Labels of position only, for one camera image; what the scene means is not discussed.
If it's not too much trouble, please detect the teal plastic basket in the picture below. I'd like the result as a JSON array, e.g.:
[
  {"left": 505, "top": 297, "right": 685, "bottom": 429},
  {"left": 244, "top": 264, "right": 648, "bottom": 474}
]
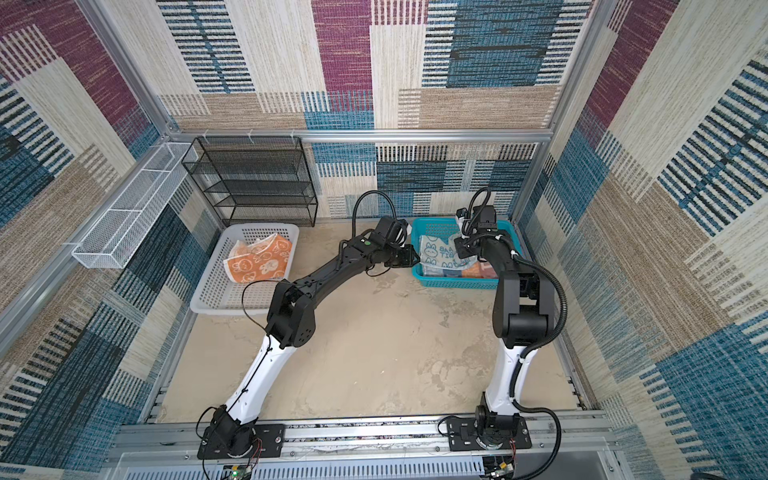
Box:
[{"left": 411, "top": 217, "right": 498, "bottom": 290}]

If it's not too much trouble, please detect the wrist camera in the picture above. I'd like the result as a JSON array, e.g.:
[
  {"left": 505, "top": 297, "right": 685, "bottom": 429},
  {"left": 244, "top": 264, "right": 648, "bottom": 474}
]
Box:
[
  {"left": 456, "top": 205, "right": 498, "bottom": 238},
  {"left": 370, "top": 216, "right": 409, "bottom": 247}
]

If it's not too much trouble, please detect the rabbit print striped towel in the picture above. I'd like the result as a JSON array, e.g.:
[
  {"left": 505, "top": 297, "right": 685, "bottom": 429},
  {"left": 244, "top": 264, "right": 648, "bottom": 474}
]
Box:
[{"left": 461, "top": 260, "right": 498, "bottom": 279}]

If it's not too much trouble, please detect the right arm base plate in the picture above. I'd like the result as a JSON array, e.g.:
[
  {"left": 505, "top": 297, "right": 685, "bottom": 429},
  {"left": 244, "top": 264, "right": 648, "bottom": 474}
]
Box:
[{"left": 438, "top": 414, "right": 533, "bottom": 451}]

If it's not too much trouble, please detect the black wire shelf rack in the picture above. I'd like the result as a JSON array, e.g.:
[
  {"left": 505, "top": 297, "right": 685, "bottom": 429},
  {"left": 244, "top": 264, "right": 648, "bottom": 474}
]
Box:
[{"left": 181, "top": 136, "right": 319, "bottom": 227}]

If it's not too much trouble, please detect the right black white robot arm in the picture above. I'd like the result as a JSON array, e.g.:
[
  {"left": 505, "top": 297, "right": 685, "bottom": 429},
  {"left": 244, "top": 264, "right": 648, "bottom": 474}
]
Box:
[{"left": 454, "top": 187, "right": 568, "bottom": 479}]

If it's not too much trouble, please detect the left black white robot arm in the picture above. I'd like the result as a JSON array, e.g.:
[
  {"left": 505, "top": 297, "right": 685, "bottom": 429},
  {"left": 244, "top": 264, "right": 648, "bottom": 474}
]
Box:
[{"left": 197, "top": 190, "right": 419, "bottom": 462}]

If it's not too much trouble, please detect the orange bear print towel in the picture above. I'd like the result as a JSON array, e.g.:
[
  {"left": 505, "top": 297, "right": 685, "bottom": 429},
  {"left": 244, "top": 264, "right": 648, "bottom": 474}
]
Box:
[{"left": 223, "top": 233, "right": 293, "bottom": 284}]

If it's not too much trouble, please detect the white plastic laundry basket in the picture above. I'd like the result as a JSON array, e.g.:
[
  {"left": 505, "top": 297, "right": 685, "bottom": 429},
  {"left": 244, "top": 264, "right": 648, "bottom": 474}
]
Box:
[{"left": 191, "top": 223, "right": 299, "bottom": 316}]

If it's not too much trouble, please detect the aluminium mounting rail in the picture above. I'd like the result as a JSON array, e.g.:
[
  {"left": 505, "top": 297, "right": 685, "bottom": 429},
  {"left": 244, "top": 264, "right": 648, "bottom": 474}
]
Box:
[{"left": 105, "top": 410, "right": 619, "bottom": 467}]

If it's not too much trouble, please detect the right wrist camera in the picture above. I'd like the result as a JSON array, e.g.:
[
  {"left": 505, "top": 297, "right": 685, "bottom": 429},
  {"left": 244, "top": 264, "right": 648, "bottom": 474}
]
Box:
[{"left": 456, "top": 205, "right": 498, "bottom": 238}]

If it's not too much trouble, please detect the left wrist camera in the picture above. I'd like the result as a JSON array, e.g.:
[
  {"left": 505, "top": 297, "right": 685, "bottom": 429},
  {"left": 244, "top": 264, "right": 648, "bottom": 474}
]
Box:
[{"left": 370, "top": 216, "right": 409, "bottom": 247}]

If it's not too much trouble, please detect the white wire mesh tray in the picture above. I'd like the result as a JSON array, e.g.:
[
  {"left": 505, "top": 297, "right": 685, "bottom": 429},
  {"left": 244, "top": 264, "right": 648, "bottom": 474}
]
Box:
[{"left": 72, "top": 142, "right": 189, "bottom": 269}]

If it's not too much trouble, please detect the teal bicycle print towel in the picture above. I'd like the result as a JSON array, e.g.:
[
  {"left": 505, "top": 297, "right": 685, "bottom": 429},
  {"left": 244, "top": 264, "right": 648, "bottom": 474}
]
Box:
[{"left": 419, "top": 233, "right": 481, "bottom": 278}]

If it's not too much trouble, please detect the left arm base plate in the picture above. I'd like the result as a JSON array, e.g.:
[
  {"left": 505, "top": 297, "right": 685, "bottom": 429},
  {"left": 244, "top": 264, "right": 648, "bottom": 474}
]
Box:
[{"left": 197, "top": 423, "right": 286, "bottom": 460}]

